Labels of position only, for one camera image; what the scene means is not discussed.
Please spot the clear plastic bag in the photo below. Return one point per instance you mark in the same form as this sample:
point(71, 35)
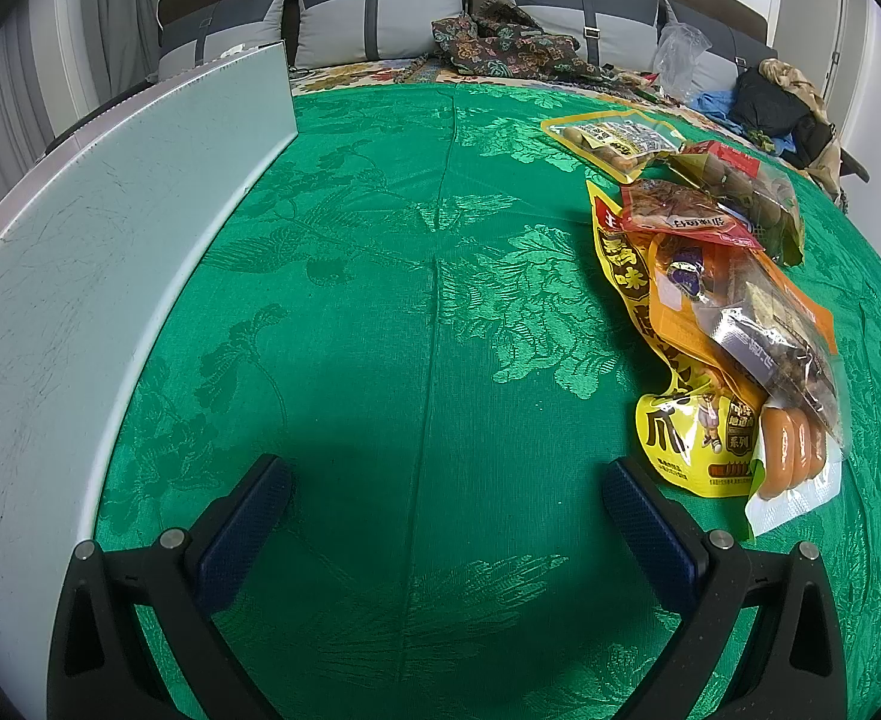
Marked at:
point(676, 56)

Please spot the yellow-edged clear snack packet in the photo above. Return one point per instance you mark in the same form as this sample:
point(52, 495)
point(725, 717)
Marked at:
point(605, 136)

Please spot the floral bed sheet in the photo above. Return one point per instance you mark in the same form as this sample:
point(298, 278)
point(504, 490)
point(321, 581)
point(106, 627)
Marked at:
point(380, 73)

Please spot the red snack packet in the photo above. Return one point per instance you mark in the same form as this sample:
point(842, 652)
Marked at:
point(672, 214)

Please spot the white board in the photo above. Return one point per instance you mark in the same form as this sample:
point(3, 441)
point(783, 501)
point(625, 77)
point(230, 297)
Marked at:
point(73, 277)

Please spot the blue cloth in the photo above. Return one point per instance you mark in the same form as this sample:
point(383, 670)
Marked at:
point(714, 105)

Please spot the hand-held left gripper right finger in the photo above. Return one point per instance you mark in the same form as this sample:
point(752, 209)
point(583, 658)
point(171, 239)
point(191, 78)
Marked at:
point(646, 532)

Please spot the large yellow snack packet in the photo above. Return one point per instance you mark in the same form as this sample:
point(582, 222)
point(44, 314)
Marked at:
point(680, 450)

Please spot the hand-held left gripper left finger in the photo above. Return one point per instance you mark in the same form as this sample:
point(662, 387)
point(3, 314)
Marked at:
point(249, 525)

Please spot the orange snack packet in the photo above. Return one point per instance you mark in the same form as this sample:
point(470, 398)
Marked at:
point(680, 322)

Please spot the green patterned blanket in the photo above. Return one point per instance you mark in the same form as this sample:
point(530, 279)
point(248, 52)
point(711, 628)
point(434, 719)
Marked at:
point(410, 277)

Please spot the dark floral cloth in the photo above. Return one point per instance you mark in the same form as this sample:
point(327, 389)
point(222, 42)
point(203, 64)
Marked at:
point(515, 41)

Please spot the sausage packet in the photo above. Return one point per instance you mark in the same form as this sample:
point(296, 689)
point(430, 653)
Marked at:
point(785, 442)

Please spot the clear dark-filled snack packet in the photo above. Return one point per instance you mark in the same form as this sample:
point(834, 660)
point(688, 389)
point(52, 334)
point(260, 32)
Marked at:
point(770, 360)

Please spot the clear red-label snack packet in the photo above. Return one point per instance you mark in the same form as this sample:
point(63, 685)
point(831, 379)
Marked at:
point(740, 187)

